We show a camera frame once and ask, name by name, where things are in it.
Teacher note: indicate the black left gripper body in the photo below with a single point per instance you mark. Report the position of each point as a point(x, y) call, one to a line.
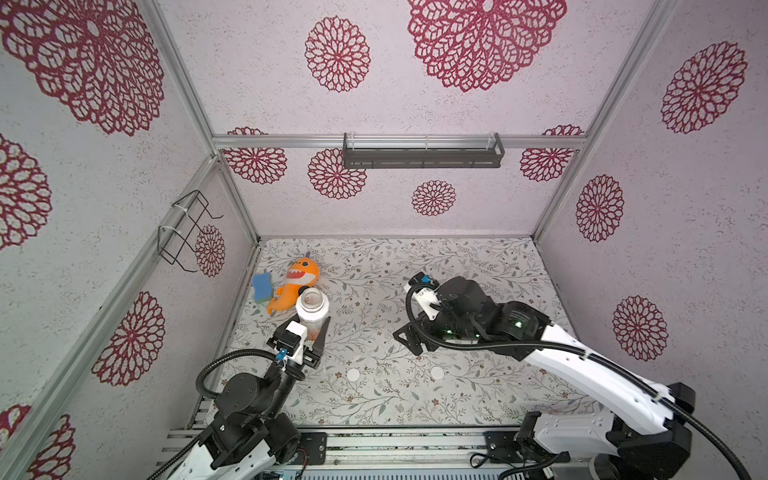
point(312, 362)

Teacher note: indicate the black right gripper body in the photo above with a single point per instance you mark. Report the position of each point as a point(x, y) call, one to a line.
point(424, 327)

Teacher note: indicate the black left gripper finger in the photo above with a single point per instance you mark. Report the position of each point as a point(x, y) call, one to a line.
point(283, 338)
point(319, 342)

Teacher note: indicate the white round bottle cap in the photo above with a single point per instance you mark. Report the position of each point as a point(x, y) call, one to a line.
point(437, 373)

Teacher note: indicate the white bottle orange base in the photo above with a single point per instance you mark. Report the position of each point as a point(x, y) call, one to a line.
point(312, 308)

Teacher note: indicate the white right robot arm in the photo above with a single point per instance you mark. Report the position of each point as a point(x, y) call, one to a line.
point(641, 425)

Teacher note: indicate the blue green sponge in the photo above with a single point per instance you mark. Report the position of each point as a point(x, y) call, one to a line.
point(262, 287)

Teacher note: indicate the orange shark plush toy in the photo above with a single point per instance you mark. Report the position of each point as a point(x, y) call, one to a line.
point(301, 275)

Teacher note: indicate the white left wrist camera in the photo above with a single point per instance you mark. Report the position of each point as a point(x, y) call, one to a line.
point(300, 336)

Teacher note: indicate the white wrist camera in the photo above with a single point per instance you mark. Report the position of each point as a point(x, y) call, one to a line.
point(426, 297)
point(300, 336)

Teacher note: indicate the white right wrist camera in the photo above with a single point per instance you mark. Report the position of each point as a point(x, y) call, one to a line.
point(426, 297)

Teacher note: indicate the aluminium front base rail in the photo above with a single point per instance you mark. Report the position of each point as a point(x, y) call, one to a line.
point(430, 452)

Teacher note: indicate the black wire wall rack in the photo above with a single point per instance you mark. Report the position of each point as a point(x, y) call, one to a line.
point(172, 240)

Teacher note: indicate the grey wall shelf rail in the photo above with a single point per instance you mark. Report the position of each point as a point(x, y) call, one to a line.
point(390, 158)

